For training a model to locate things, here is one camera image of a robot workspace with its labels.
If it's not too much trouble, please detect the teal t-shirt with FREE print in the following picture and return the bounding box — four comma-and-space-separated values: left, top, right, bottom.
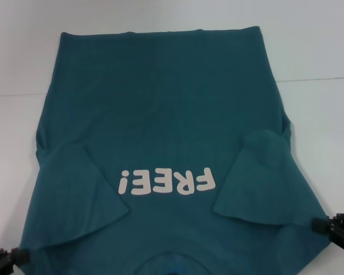
18, 25, 338, 275

